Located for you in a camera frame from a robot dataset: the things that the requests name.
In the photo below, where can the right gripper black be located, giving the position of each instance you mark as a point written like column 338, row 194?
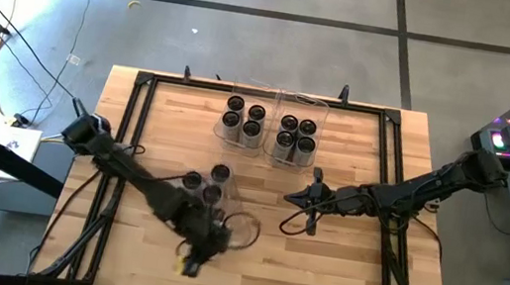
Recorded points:
column 342, row 200

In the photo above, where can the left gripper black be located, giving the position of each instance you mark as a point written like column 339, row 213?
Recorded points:
column 202, row 250

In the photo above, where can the clear plastic bin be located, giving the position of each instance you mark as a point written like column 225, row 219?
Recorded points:
column 239, row 150
column 239, row 200
column 291, row 166

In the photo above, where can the Celsius can green palm print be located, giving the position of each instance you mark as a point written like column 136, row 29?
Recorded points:
column 212, row 194

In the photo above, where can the Celsius can blue band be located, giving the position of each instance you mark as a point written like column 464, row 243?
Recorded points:
column 285, row 139

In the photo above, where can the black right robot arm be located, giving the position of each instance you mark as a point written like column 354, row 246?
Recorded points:
column 429, row 182

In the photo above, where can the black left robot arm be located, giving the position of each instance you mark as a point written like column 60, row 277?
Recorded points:
column 153, row 193

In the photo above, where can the black clamp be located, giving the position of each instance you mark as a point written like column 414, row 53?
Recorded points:
column 344, row 91
column 187, row 72
column 218, row 77

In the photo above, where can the small white floor tag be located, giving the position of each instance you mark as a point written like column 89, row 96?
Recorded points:
column 74, row 58

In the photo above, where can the black metal table frame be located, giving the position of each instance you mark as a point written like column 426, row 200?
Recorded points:
column 193, row 83

